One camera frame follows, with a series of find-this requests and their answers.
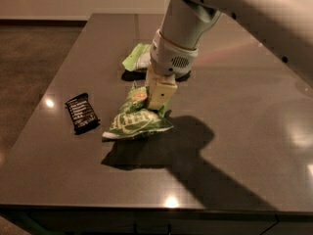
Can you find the green Kettle jalapeno chip bag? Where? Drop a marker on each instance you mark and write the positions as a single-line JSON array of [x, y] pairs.
[[134, 120]]

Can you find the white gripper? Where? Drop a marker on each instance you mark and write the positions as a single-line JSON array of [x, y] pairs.
[[170, 60]]

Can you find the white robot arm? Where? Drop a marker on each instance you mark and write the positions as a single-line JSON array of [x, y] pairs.
[[284, 27]]

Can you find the light green chip bag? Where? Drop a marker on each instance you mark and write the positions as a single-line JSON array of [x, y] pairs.
[[139, 59]]

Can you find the black rxbar chocolate bar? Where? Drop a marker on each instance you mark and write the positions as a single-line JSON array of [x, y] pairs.
[[82, 113]]

